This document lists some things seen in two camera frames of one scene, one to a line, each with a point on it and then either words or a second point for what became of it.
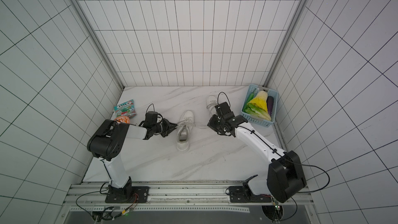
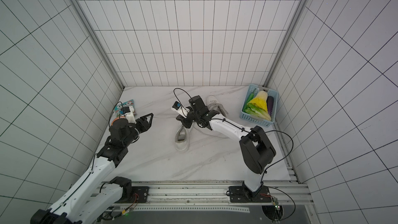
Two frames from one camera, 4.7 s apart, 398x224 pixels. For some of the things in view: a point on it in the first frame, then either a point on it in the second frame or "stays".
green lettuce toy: x=253 y=110 stays
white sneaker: x=212 y=101 stays
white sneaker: x=185 y=126 stays
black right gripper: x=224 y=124 → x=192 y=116
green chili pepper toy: x=250 y=98 stays
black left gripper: x=168 y=126 → x=144 y=123
